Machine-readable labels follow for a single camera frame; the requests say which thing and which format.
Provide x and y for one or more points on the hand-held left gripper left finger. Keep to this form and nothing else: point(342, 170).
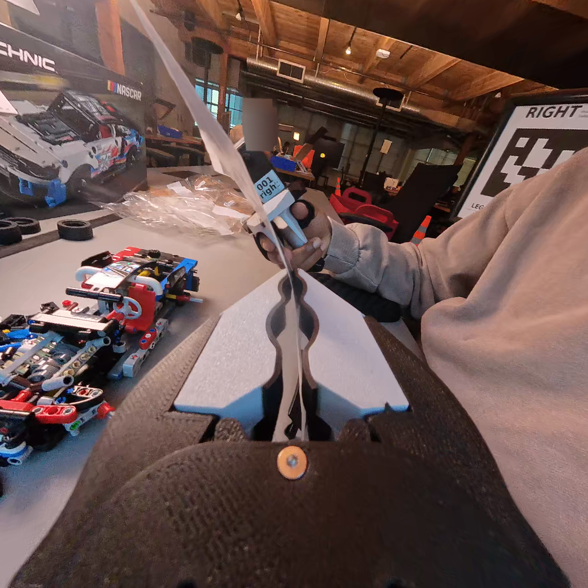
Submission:
point(225, 363)

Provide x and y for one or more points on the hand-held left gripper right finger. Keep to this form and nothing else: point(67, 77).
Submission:
point(358, 363)

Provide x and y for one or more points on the person's right forearm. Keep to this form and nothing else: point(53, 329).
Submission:
point(459, 275)

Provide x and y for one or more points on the partly built lego car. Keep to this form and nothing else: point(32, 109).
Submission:
point(133, 298)

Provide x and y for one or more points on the lego set box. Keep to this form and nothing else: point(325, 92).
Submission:
point(69, 128)

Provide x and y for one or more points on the black lego tire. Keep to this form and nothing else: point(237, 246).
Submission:
point(76, 229)
point(9, 234)
point(25, 225)

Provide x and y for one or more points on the person's right hand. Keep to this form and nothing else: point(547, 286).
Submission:
point(319, 243)

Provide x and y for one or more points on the blue storage bin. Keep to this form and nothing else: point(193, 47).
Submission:
point(284, 163)

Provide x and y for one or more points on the pile of clear plastic bags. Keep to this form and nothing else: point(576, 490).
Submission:
point(183, 206)

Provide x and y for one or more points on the red plastic chair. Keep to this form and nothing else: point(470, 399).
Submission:
point(372, 220)

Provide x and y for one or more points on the black pole stand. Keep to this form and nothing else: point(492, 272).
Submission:
point(388, 96)

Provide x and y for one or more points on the black framed marker sign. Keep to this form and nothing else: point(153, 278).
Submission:
point(528, 151)

